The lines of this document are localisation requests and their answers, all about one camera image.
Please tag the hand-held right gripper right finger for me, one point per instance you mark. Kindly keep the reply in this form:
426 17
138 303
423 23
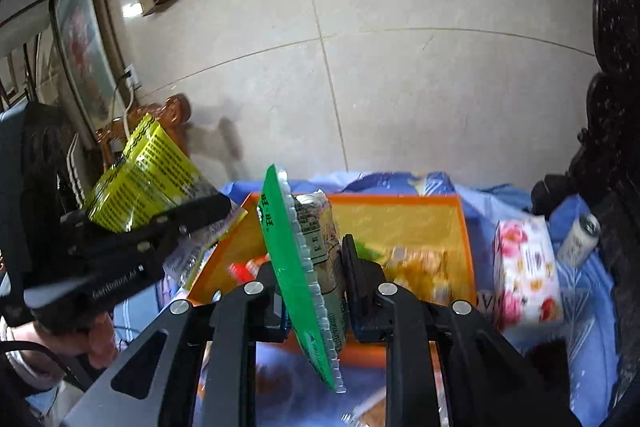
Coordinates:
357 287

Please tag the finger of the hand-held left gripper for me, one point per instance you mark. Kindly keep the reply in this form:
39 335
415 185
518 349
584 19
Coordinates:
170 219

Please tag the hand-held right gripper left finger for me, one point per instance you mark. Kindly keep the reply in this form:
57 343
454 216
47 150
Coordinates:
270 302

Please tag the green snack packet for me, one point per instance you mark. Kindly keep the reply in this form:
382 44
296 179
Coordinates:
285 257

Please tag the lime yellow snack packet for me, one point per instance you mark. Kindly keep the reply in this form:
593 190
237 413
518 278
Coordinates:
145 172

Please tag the orange storage box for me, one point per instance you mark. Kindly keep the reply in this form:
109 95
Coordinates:
400 217

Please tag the person's left hand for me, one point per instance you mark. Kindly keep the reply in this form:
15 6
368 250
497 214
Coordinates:
75 342

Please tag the red snack packet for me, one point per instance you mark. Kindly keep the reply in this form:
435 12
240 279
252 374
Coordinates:
245 269

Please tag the wooden chair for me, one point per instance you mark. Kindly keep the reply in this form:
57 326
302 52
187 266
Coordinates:
172 109

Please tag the floral tissue pack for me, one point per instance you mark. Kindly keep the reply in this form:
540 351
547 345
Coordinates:
525 272

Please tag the glass framed picture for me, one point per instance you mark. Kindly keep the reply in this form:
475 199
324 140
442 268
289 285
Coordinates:
82 32

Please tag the silver drink can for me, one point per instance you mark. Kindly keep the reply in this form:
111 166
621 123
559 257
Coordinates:
580 237

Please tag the blue printed bed sheet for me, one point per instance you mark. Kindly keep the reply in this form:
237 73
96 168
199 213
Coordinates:
590 307

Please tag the dark carved wooden furniture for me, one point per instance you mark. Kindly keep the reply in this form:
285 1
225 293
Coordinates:
615 57

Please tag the wall socket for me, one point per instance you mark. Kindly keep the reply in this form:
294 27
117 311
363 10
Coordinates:
132 77

